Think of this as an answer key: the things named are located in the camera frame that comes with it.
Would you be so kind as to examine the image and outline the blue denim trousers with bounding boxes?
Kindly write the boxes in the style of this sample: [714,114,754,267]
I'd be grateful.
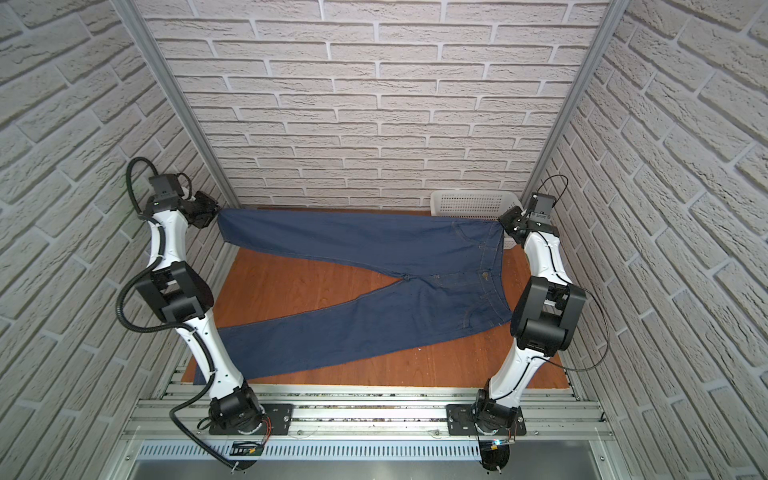
[217,209,512,380]

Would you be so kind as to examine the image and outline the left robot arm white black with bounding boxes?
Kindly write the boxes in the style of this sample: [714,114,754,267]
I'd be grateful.
[136,174,265,434]

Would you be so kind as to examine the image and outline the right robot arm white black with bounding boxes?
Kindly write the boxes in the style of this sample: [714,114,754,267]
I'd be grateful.
[473,192,586,435]

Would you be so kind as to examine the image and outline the white plastic laundry basket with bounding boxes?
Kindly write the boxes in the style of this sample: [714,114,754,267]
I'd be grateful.
[430,190,521,220]

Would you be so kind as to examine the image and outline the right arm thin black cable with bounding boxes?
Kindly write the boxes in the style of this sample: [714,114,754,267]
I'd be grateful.
[536,173,611,373]

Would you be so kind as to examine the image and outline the left aluminium corner post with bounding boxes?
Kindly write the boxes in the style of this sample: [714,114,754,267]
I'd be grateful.
[112,0,241,208]

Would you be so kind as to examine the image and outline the aluminium corner post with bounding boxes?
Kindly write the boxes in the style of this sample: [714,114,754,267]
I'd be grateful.
[521,0,631,200]
[112,0,241,208]

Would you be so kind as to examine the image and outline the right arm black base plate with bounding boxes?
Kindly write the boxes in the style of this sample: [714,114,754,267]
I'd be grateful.
[446,404,527,437]

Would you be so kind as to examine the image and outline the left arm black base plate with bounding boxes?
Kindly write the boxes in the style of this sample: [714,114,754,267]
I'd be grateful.
[208,403,294,437]

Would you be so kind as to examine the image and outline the right aluminium corner post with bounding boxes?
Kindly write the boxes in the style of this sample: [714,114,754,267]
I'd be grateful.
[521,0,631,200]

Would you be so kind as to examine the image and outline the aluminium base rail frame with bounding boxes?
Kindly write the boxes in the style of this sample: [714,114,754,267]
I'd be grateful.
[103,384,629,479]

